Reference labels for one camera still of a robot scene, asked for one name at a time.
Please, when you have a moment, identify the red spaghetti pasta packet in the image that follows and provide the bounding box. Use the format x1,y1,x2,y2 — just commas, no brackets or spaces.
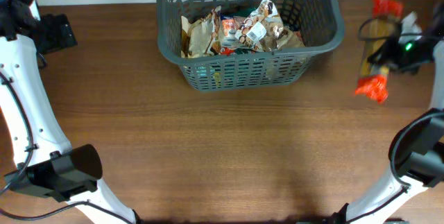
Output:
355,0,403,103

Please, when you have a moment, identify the beige rice pouch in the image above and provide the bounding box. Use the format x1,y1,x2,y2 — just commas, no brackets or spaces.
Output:
181,6,222,59

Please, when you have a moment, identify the beige nut mix pouch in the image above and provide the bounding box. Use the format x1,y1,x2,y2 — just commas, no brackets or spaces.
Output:
234,0,305,52

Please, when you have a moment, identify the green Nescafe coffee bag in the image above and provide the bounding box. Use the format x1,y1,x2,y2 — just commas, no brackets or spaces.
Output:
227,7,255,54

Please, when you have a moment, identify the Kleenex tissue multipack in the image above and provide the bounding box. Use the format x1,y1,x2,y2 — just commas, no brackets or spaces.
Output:
219,15,243,55

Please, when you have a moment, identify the mint green wipes packet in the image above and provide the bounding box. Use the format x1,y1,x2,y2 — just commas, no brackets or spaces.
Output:
195,66,212,79

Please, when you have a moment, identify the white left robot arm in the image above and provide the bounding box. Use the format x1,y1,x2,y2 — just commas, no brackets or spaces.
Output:
1,0,140,223

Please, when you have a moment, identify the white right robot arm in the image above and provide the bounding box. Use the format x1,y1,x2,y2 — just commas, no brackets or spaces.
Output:
326,0,443,223

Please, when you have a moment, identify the grey plastic mesh basket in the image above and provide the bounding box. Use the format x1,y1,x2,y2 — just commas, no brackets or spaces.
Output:
157,0,344,92

